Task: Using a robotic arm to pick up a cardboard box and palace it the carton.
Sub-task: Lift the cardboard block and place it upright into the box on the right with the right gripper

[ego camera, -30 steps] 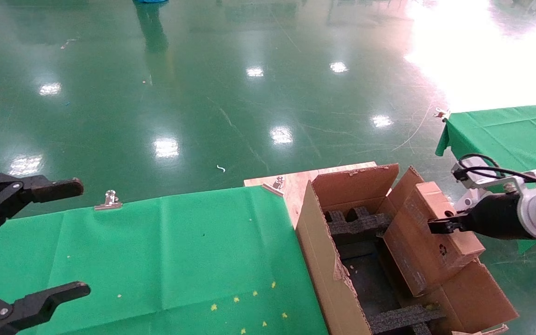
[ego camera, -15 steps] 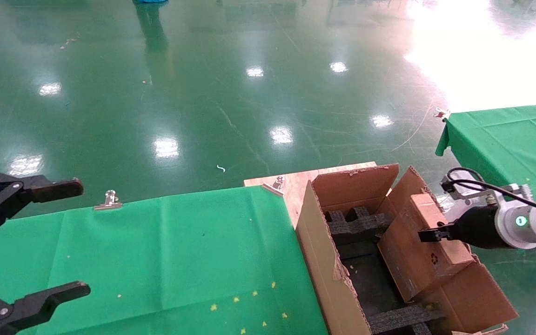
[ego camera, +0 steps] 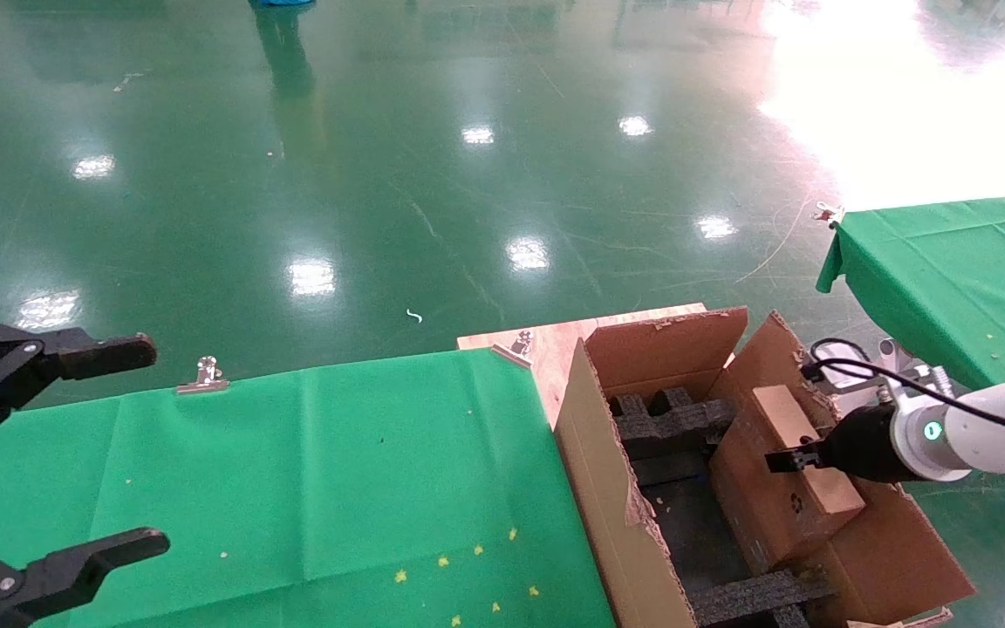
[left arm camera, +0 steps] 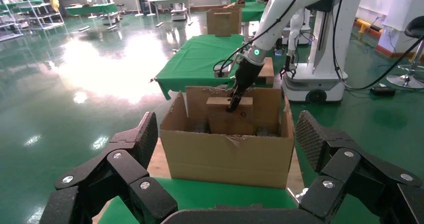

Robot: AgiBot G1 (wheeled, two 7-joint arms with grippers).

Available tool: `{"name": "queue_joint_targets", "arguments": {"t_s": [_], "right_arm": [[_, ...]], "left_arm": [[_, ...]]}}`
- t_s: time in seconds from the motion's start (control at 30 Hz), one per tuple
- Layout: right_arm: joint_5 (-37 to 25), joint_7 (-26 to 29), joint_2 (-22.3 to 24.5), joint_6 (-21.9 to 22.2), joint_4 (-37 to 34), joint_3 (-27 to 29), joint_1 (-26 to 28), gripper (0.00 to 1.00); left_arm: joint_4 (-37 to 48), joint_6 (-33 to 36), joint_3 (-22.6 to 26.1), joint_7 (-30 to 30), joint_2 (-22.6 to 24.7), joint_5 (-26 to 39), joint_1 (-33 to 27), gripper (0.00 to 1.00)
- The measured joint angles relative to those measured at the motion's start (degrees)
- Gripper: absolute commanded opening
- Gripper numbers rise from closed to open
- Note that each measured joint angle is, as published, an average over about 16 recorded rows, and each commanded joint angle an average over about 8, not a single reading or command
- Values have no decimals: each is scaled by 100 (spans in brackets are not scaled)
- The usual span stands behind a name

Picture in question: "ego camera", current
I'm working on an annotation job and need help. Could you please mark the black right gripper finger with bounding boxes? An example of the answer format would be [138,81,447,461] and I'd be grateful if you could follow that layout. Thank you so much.
[764,440,826,474]

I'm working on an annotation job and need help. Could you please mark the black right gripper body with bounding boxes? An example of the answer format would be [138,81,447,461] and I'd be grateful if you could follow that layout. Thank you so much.
[821,403,905,483]

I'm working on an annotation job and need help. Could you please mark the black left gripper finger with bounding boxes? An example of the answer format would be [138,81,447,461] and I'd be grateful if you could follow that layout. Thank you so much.
[0,527,172,628]
[0,324,158,450]

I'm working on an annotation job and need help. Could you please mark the small cardboard box with hole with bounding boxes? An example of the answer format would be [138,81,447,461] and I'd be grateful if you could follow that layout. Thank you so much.
[710,384,868,577]

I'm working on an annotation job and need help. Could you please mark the large open cardboard carton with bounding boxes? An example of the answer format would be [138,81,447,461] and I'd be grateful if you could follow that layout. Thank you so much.
[553,305,977,628]

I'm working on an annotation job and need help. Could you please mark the black foam bottom sheet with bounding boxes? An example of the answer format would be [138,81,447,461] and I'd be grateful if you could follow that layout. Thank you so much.
[632,454,761,596]

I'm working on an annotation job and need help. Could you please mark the black foam insert block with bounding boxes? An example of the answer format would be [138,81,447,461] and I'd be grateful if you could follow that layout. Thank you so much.
[607,388,741,461]
[686,565,837,628]

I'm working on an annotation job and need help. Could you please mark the plain green tablecloth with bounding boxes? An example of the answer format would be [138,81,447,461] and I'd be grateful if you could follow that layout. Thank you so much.
[815,190,1005,391]

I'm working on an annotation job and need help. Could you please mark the green tablecloth with yellow marks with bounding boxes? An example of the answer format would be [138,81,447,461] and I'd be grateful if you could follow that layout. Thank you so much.
[0,347,617,628]

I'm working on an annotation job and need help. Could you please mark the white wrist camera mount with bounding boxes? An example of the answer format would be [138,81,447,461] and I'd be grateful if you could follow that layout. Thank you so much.
[812,338,957,404]

